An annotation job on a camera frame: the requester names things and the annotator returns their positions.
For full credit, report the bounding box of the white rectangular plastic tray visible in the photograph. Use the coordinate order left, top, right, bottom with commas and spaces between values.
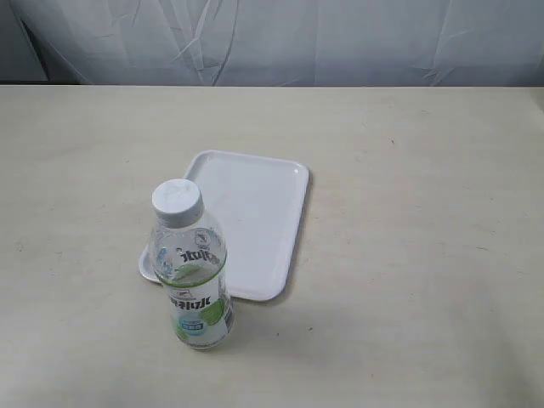
138, 149, 314, 303

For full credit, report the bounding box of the clear plastic bottle white cap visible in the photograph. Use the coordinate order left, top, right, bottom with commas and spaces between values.
148, 178, 234, 349

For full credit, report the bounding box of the white wrinkled backdrop cloth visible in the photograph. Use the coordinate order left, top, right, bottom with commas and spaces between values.
1, 1, 543, 87

